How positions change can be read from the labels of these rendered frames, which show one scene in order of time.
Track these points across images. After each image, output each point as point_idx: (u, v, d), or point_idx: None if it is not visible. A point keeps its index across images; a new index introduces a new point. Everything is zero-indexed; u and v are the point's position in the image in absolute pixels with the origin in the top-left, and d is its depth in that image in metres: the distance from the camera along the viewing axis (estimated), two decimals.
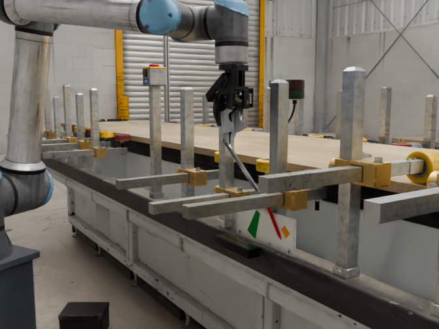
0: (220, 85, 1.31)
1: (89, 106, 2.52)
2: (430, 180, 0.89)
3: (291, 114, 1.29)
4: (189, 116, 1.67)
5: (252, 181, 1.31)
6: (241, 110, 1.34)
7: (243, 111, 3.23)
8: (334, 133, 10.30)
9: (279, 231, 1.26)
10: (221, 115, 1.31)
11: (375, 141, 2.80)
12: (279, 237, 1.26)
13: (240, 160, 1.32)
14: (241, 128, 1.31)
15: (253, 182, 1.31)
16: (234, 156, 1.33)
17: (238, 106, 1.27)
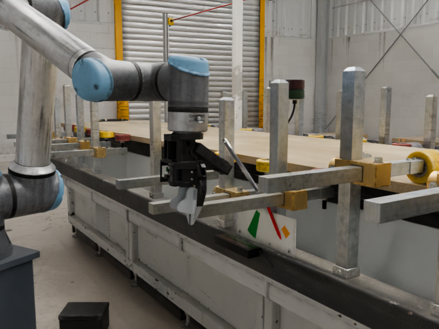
0: None
1: (89, 106, 2.52)
2: (430, 180, 0.89)
3: (291, 114, 1.29)
4: None
5: (252, 181, 1.31)
6: (200, 188, 1.07)
7: (243, 111, 3.23)
8: (334, 133, 10.30)
9: (279, 231, 1.26)
10: (184, 188, 1.12)
11: (375, 141, 2.80)
12: (279, 237, 1.26)
13: (240, 160, 1.32)
14: (181, 209, 1.07)
15: (253, 182, 1.31)
16: (234, 156, 1.33)
17: (168, 181, 1.08)
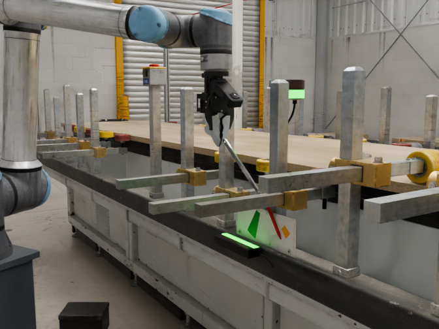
0: None
1: (89, 106, 2.52)
2: (430, 180, 0.89)
3: (291, 114, 1.29)
4: (189, 116, 1.67)
5: (252, 181, 1.31)
6: (206, 115, 1.35)
7: (243, 111, 3.23)
8: (334, 133, 10.30)
9: (279, 231, 1.26)
10: (226, 119, 1.39)
11: (375, 141, 2.80)
12: (279, 237, 1.26)
13: (240, 160, 1.32)
14: (207, 131, 1.39)
15: (253, 182, 1.31)
16: (234, 156, 1.33)
17: None
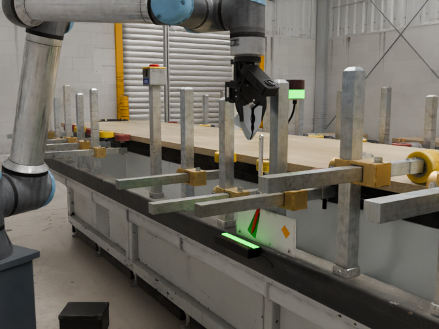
0: None
1: (89, 106, 2.52)
2: (430, 180, 0.89)
3: (291, 114, 1.29)
4: (189, 116, 1.67)
5: None
6: (236, 105, 1.22)
7: None
8: (334, 133, 10.30)
9: (254, 228, 1.35)
10: (257, 109, 1.26)
11: (375, 141, 2.80)
12: (251, 232, 1.36)
13: (262, 162, 1.24)
14: (236, 123, 1.27)
15: None
16: (260, 156, 1.23)
17: None
